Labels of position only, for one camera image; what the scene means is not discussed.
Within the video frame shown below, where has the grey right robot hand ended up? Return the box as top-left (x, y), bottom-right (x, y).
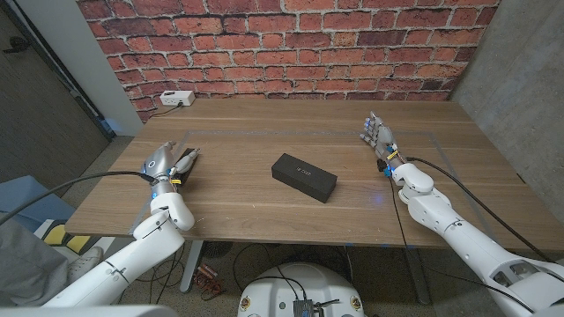
top-left (360, 111), bottom-right (404, 171)

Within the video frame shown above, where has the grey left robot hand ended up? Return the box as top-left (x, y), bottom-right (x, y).
top-left (139, 140), bottom-right (202, 198)

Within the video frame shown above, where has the black stapler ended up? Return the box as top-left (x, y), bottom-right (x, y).
top-left (174, 147), bottom-right (199, 185)

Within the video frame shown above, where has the grey module on robot base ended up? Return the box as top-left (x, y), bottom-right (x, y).
top-left (293, 299), bottom-right (328, 317)

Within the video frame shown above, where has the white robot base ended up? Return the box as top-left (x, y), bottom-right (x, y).
top-left (237, 262), bottom-right (366, 317)

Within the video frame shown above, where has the black rectangular box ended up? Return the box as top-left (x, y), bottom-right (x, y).
top-left (271, 152), bottom-right (338, 204)

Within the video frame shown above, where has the white power strip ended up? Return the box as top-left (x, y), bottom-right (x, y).
top-left (159, 90), bottom-right (197, 107)

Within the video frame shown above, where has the black round floor grille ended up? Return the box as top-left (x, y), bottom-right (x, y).
top-left (203, 240), bottom-right (234, 260)

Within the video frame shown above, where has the white yellow black floor mat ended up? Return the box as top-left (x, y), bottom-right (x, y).
top-left (33, 218), bottom-right (116, 265)

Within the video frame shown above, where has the grey table leg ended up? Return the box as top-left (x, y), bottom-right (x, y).
top-left (404, 248), bottom-right (431, 306)
top-left (180, 240), bottom-right (204, 294)

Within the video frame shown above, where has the red brick print backdrop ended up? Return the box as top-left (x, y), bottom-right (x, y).
top-left (75, 0), bottom-right (501, 123)

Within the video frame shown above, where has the dark grey panelled door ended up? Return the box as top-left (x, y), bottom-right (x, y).
top-left (0, 6), bottom-right (112, 198)

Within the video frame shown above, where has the blue seat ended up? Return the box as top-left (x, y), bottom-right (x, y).
top-left (0, 174), bottom-right (77, 224)

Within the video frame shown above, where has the person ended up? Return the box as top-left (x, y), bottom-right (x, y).
top-left (0, 215), bottom-right (105, 308)

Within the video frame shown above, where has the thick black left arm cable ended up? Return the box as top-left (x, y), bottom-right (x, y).
top-left (0, 170), bottom-right (160, 226)

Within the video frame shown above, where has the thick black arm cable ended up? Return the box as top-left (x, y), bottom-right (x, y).
top-left (0, 170), bottom-right (160, 226)
top-left (404, 156), bottom-right (554, 264)

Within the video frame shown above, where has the black power strip cable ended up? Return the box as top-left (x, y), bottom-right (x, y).
top-left (148, 103), bottom-right (182, 119)

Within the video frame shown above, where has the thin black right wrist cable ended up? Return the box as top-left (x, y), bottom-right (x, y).
top-left (388, 175), bottom-right (535, 313)

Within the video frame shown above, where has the orange wire bundle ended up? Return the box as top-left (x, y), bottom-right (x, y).
top-left (192, 262), bottom-right (221, 297)

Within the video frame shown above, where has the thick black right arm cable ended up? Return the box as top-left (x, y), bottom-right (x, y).
top-left (404, 156), bottom-right (554, 264)

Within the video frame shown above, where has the black door handle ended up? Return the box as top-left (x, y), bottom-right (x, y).
top-left (3, 35), bottom-right (32, 55)

